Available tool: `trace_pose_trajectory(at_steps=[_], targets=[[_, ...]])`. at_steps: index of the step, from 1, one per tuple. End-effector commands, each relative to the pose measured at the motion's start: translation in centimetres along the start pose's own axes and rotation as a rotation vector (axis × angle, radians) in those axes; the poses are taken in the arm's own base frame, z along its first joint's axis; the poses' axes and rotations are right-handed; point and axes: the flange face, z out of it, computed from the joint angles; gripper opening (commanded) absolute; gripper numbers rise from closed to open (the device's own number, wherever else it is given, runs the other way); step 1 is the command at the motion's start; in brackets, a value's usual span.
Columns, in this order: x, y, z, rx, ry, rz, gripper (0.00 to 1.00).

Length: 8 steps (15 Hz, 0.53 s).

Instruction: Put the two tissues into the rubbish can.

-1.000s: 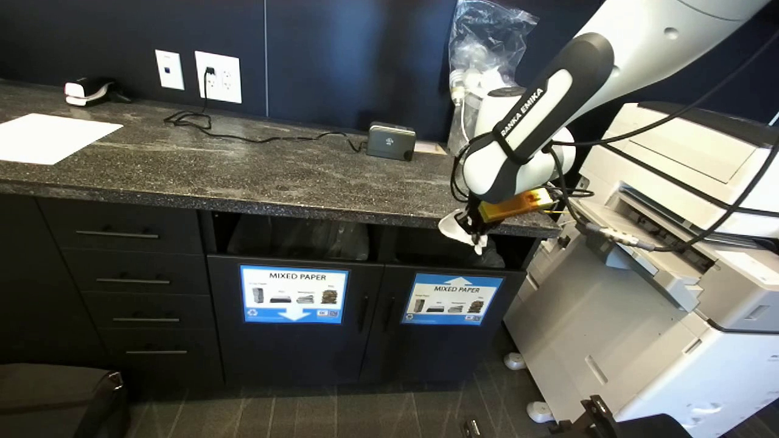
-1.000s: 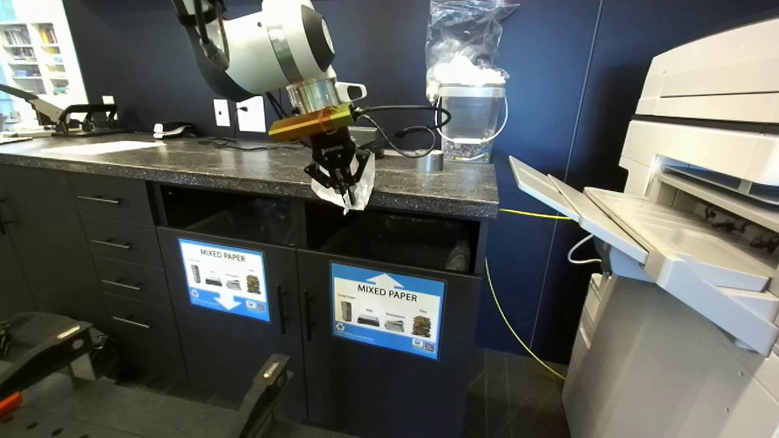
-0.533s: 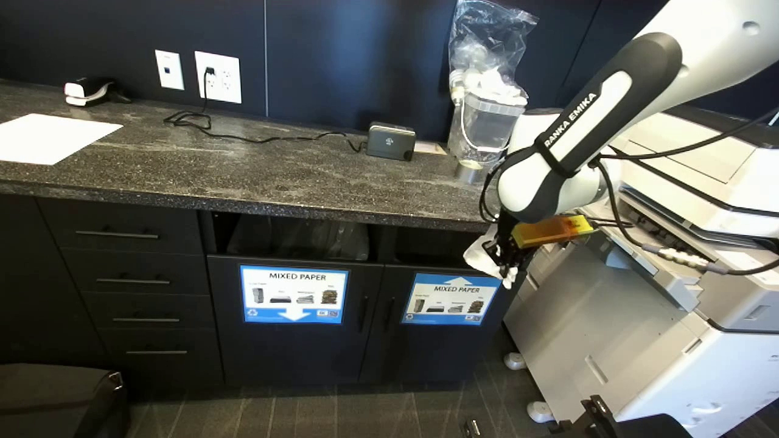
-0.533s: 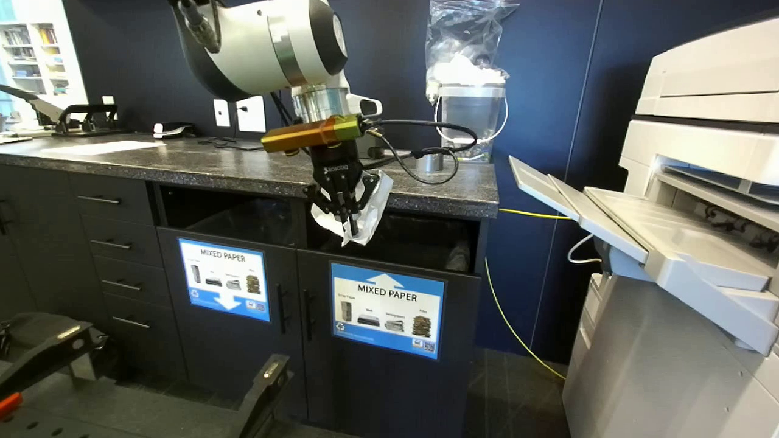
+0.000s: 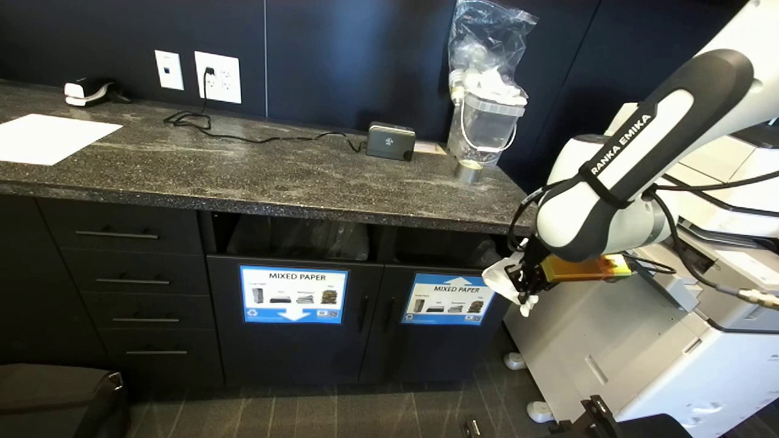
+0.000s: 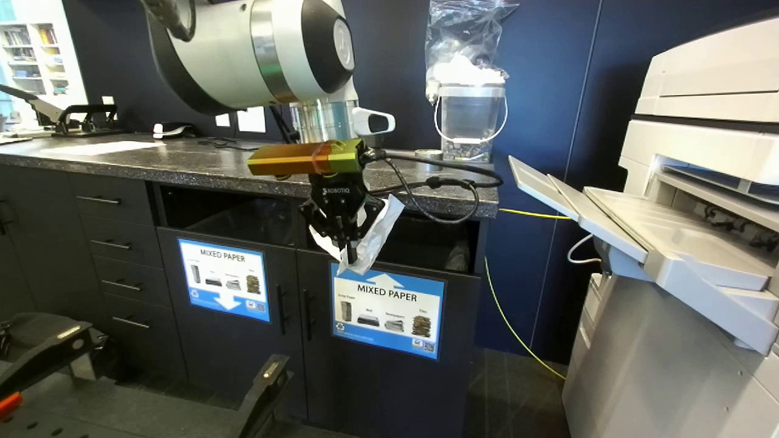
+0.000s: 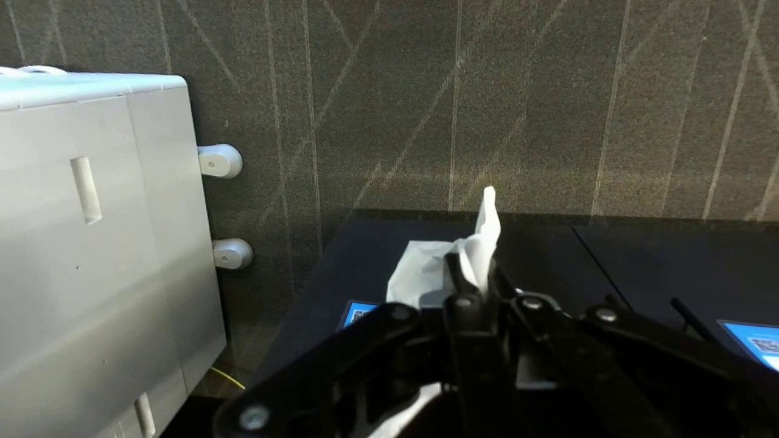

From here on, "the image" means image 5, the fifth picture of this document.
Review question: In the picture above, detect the black cord on counter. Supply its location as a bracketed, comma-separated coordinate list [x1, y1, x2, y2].
[163, 106, 373, 155]

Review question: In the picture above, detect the yellow wrist camera box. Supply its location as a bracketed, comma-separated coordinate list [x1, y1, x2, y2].
[539, 252, 633, 287]

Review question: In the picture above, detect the large white office printer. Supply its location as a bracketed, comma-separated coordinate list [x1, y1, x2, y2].
[502, 100, 779, 438]

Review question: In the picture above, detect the clear plastic bucket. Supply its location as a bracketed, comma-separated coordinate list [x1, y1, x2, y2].
[447, 85, 531, 168]

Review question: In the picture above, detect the mixed paper sign arrow up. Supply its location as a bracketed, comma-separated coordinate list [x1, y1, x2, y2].
[402, 271, 495, 326]

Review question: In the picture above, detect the black door arrow down sign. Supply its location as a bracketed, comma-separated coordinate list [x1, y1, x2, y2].
[203, 252, 385, 387]

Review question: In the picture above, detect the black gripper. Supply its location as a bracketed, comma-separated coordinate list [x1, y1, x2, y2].
[503, 241, 551, 309]

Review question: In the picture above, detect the mixed paper sign arrow down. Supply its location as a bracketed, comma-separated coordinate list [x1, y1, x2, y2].
[239, 262, 351, 329]

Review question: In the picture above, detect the black lined rubbish bin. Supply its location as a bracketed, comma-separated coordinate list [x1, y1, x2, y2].
[223, 213, 374, 262]

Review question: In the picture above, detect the black drawer with handle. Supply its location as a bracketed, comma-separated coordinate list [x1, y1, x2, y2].
[57, 251, 212, 299]
[80, 290, 217, 335]
[38, 200, 203, 257]
[94, 326, 226, 392]

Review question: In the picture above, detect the black stand base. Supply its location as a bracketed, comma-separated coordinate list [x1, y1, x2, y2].
[562, 394, 690, 438]

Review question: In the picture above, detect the black power adapter box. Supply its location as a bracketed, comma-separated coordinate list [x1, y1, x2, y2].
[365, 121, 418, 159]

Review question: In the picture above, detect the black cabinet with stone counter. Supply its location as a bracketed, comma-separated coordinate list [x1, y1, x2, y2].
[0, 74, 538, 399]

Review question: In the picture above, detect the clear plastic bag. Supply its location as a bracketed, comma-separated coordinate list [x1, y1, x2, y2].
[447, 0, 539, 105]

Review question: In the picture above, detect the large white wall outlet plate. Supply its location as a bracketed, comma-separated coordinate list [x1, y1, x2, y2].
[192, 48, 242, 106]

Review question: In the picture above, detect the black fabric bag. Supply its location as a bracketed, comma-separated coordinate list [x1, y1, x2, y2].
[0, 361, 130, 438]

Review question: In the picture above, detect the white paper sheet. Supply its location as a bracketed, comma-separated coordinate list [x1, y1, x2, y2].
[0, 111, 124, 168]

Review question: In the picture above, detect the large white tissue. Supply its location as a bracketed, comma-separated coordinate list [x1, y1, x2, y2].
[480, 254, 542, 318]

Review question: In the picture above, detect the small white wall plate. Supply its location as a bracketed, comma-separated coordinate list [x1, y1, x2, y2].
[152, 46, 188, 91]

